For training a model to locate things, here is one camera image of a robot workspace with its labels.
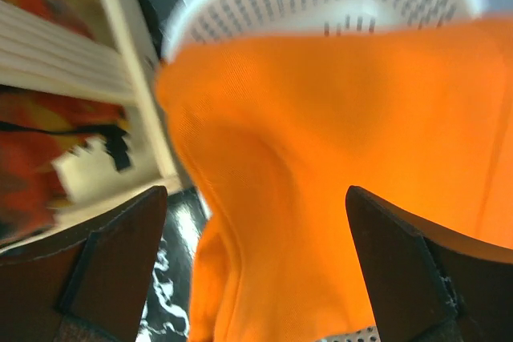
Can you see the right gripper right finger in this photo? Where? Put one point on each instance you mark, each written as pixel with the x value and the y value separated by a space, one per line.
pixel 426 282

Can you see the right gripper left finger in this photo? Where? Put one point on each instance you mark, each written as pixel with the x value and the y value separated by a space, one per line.
pixel 87 283

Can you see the camouflage orange trousers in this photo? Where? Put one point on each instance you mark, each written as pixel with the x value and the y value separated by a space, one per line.
pixel 37 128

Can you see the wooden clothes rack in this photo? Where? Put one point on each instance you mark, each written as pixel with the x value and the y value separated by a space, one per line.
pixel 116 65

